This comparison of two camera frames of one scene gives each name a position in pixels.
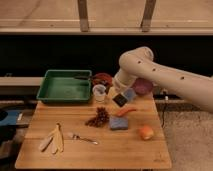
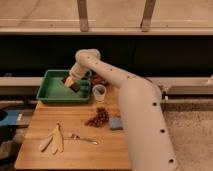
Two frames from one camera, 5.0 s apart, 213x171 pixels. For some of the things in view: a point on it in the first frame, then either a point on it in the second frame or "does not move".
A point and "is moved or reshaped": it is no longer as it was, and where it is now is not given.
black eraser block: [120, 99] is moved or reshaped
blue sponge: [118, 123] does not move
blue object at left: [10, 119] does not move
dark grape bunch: [101, 118] does not move
